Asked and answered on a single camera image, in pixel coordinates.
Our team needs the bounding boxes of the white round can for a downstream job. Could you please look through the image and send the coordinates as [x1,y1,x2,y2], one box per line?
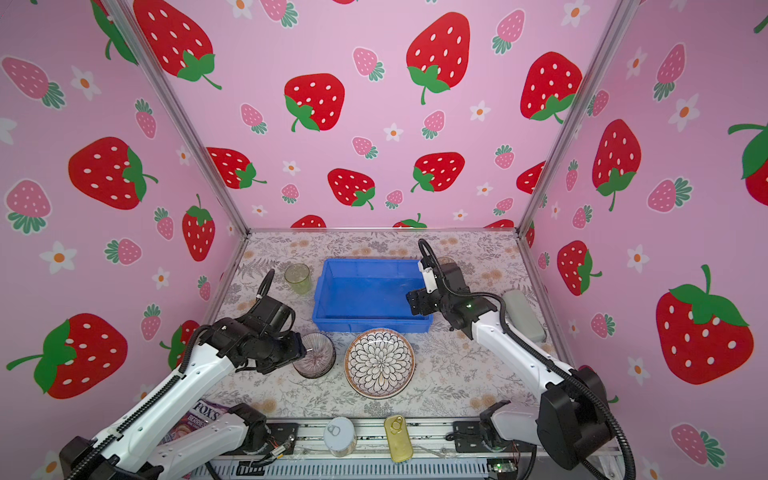
[323,417,357,457]

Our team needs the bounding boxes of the purple striped bowl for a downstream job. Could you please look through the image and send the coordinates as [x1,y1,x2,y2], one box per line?
[293,332,336,379]

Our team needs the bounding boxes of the blue plastic bin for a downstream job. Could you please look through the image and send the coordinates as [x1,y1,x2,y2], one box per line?
[312,258,433,334]

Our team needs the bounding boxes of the grey oblong case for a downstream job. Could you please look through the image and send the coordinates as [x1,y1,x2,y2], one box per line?
[502,290,547,345]

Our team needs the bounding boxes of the pink snack packet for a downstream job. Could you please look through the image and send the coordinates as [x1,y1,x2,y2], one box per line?
[160,399,229,444]

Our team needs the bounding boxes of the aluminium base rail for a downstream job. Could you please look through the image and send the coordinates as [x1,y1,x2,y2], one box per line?
[128,416,625,480]

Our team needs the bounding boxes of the yellow oval tin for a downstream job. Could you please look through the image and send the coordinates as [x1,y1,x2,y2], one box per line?
[384,415,414,464]

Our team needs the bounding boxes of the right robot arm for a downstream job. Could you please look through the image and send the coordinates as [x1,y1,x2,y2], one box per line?
[406,239,637,479]

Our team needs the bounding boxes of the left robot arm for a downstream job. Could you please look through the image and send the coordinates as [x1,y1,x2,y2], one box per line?
[59,270,307,479]

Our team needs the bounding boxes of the large floral patterned plate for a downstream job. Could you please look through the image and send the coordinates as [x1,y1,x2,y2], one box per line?
[344,328,416,400]

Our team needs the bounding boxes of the green glass cup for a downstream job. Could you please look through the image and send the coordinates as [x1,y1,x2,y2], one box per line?
[284,263,313,295]

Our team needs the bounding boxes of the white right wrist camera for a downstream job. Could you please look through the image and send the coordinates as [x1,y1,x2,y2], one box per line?
[420,267,437,294]

